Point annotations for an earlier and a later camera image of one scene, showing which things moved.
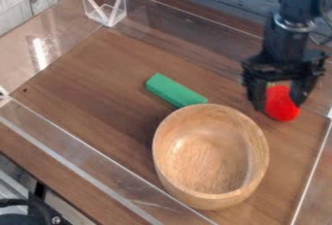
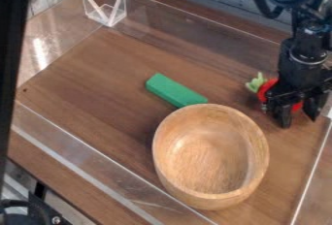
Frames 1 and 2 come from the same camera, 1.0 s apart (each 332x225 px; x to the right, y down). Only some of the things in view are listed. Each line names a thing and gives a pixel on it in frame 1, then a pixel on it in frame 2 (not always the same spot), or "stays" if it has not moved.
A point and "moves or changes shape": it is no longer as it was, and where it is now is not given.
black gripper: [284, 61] to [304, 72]
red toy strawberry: [279, 104] moves or changes shape
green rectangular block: [174, 92] stays
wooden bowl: [212, 153] stays
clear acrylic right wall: [314, 209] stays
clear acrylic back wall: [204, 40] stays
